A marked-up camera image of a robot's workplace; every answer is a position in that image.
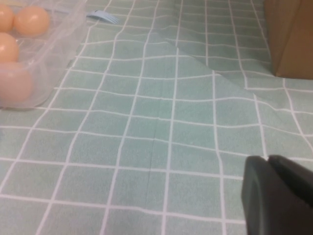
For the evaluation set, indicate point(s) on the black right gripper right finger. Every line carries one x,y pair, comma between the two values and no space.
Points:
296,178

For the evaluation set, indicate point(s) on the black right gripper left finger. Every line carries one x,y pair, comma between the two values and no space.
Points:
264,208

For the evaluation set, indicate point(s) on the brown cardboard box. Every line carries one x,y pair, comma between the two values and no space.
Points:
291,36

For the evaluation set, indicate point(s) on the clear plastic egg box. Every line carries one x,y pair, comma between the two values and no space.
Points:
53,49

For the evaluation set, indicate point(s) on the tan egg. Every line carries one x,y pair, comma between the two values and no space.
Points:
31,20
7,47
5,18
14,82

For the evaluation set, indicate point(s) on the green checked tablecloth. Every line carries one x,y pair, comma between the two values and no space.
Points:
146,134

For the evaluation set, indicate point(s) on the light blue plastic fork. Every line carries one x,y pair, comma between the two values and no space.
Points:
105,16

